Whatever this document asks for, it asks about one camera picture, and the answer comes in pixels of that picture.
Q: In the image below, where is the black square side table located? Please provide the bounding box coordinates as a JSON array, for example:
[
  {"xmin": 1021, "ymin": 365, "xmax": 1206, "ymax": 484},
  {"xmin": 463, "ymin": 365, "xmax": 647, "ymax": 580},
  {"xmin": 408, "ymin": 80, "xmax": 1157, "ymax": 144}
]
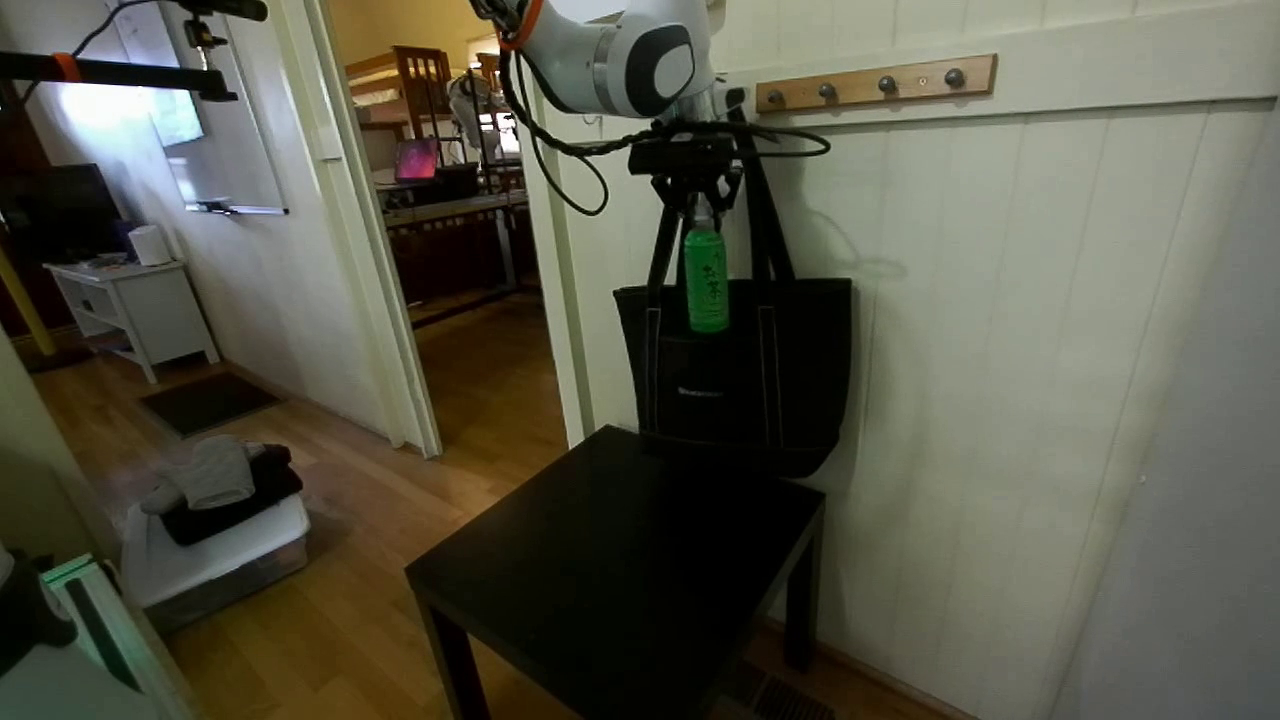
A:
[{"xmin": 398, "ymin": 426, "xmax": 829, "ymax": 720}]

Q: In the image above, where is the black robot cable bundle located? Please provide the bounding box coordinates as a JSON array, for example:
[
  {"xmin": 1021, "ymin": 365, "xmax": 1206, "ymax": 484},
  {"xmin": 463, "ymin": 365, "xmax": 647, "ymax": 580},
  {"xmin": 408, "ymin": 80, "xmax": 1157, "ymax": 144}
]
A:
[{"xmin": 496, "ymin": 46, "xmax": 835, "ymax": 222}]

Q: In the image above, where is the black camera boom bar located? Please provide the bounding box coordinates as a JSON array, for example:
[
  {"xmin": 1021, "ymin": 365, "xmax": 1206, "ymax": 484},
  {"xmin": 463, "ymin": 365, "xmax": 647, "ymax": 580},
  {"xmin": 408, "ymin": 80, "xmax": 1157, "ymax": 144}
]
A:
[{"xmin": 0, "ymin": 49, "xmax": 239, "ymax": 104}]

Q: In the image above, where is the wooden peg rack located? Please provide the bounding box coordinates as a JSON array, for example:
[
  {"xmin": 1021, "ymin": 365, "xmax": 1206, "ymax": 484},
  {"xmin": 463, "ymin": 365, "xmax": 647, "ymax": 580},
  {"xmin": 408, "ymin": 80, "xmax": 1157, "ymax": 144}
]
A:
[{"xmin": 753, "ymin": 54, "xmax": 1001, "ymax": 120}]

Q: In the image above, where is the black monitor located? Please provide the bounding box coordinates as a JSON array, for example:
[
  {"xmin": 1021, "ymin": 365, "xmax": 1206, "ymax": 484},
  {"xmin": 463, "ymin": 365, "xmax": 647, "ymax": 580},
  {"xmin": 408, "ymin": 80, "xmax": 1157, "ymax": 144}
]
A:
[{"xmin": 0, "ymin": 161, "xmax": 133, "ymax": 271}]

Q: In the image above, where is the wooden chair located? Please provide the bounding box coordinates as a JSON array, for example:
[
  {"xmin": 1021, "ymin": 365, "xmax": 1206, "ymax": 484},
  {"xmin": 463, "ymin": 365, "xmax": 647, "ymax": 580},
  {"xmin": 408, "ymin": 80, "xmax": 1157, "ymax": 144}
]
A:
[{"xmin": 339, "ymin": 46, "xmax": 457, "ymax": 135}]

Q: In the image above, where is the green plastic bottle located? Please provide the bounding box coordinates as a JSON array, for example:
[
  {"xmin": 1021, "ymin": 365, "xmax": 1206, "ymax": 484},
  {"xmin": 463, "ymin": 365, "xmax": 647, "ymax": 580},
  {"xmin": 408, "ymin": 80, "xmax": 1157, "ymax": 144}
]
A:
[{"xmin": 680, "ymin": 217, "xmax": 736, "ymax": 342}]

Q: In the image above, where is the dark wooden counter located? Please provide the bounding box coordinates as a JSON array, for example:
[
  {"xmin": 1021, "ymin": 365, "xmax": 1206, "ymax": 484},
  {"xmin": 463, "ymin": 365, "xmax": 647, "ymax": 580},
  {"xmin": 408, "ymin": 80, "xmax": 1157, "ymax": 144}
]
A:
[{"xmin": 382, "ymin": 183, "xmax": 537, "ymax": 311}]

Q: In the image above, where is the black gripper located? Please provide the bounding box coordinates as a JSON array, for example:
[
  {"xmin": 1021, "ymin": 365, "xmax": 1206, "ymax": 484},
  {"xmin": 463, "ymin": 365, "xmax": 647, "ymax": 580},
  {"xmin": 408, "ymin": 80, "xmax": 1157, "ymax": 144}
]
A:
[{"xmin": 623, "ymin": 120, "xmax": 749, "ymax": 236}]

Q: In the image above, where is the white bedside cabinet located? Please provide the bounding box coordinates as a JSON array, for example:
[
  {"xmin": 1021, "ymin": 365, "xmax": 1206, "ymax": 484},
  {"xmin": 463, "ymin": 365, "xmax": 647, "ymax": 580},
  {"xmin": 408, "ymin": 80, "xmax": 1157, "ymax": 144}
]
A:
[{"xmin": 48, "ymin": 255, "xmax": 221, "ymax": 387}]

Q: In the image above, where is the grey folded cloth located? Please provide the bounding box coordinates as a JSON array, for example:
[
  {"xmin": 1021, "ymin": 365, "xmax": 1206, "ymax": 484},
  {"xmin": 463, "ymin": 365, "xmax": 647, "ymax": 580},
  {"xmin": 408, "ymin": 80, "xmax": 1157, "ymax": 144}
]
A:
[{"xmin": 158, "ymin": 435, "xmax": 260, "ymax": 518}]

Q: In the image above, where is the black lumpy object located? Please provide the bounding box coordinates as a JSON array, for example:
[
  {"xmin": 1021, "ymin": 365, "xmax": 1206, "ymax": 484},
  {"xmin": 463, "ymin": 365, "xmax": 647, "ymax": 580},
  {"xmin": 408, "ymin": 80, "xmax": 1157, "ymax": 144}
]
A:
[{"xmin": 0, "ymin": 548, "xmax": 81, "ymax": 679}]

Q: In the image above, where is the pink object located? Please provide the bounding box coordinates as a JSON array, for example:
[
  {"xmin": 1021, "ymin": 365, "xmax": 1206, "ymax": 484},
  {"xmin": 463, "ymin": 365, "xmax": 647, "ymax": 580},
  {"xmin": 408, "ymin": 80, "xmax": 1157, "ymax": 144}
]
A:
[{"xmin": 391, "ymin": 139, "xmax": 445, "ymax": 183}]

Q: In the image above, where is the small white box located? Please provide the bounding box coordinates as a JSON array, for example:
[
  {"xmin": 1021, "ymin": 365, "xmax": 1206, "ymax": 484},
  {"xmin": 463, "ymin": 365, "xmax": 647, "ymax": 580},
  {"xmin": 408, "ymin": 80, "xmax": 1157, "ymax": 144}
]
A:
[{"xmin": 125, "ymin": 222, "xmax": 178, "ymax": 270}]

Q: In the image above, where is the dark door mat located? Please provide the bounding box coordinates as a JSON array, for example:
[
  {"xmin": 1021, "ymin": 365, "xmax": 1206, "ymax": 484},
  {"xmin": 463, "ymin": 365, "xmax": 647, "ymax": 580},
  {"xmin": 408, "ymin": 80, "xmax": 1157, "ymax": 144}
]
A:
[{"xmin": 134, "ymin": 371, "xmax": 279, "ymax": 439}]

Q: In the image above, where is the white storage box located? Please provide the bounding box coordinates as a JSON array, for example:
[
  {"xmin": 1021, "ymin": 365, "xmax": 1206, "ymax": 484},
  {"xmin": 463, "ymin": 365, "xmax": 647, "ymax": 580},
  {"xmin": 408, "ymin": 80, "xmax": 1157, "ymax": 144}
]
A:
[{"xmin": 116, "ymin": 487, "xmax": 315, "ymax": 633}]

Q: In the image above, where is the black tote bag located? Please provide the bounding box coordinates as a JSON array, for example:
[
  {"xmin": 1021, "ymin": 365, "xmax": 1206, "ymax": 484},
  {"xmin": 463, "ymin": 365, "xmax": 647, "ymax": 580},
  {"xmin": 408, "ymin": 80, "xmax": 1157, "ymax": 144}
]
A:
[{"xmin": 612, "ymin": 120, "xmax": 857, "ymax": 479}]

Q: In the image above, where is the black folded cloth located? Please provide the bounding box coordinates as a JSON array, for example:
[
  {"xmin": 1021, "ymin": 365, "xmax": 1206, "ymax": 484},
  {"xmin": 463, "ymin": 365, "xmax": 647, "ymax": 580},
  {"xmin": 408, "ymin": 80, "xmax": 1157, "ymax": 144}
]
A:
[{"xmin": 154, "ymin": 446, "xmax": 309, "ymax": 548}]

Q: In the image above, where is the white and green box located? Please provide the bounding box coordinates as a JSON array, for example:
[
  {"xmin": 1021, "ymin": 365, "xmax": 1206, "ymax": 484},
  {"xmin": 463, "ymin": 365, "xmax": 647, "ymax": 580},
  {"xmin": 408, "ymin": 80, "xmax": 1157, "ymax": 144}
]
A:
[{"xmin": 35, "ymin": 554, "xmax": 203, "ymax": 720}]

